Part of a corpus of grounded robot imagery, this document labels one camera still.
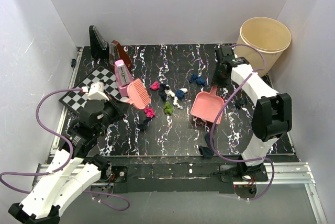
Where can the blue paper scrap centre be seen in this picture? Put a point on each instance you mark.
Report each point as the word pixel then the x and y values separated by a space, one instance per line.
pixel 180 94

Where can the green paper scrap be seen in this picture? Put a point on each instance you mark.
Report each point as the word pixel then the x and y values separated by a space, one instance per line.
pixel 168 109

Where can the black paper scrap small left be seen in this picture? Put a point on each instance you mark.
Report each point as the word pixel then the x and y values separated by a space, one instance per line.
pixel 143 125

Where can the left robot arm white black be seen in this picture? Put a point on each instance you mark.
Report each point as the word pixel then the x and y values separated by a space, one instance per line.
pixel 71 172

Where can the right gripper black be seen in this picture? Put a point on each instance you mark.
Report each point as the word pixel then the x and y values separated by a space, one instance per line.
pixel 216 81

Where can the dark navy scrap centre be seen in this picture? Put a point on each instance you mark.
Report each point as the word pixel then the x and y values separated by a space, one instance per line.
pixel 162 88

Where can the magenta paper scrap upper left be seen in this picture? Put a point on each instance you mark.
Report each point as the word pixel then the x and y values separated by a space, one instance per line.
pixel 155 86

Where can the black paper scrap near bucket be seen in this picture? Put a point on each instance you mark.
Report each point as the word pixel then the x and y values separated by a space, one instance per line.
pixel 240 103

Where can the black paper scrap front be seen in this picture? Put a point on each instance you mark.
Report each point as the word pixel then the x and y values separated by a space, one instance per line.
pixel 206 151

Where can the beige plastic bucket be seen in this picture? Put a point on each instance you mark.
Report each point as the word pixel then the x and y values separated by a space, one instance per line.
pixel 261 41

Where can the pink hand brush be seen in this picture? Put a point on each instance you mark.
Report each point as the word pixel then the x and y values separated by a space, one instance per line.
pixel 137 95

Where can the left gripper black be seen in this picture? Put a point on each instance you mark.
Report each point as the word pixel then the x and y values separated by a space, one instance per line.
pixel 121 108

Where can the black white chessboard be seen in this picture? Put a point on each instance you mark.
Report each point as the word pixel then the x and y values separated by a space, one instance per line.
pixel 75 101

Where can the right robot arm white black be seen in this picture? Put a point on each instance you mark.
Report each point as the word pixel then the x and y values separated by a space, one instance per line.
pixel 272 117

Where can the black metronome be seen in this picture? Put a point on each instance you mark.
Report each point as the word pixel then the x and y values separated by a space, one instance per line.
pixel 98 45

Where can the magenta paper scrap lower left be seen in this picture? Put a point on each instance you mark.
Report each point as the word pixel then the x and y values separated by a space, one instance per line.
pixel 149 112

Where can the blue paper scrap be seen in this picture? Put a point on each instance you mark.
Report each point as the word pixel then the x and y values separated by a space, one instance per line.
pixel 180 94
pixel 198 79

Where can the white paper scrap centre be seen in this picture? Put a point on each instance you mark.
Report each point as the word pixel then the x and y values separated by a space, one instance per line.
pixel 169 93

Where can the magenta paper scrap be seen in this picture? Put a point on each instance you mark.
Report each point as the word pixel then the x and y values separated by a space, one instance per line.
pixel 149 112
pixel 155 86

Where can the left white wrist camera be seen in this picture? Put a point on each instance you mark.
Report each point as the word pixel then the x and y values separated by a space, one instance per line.
pixel 95 91

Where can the pink metronome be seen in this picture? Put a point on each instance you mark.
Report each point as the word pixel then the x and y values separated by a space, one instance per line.
pixel 123 77

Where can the pink plastic dustpan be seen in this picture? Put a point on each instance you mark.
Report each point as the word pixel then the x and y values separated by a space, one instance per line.
pixel 207 105

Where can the brown metronome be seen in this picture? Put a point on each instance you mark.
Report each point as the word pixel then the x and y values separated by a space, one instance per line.
pixel 117 52

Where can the blue paper scrap top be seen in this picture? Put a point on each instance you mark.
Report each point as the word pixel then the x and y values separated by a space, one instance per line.
pixel 198 79

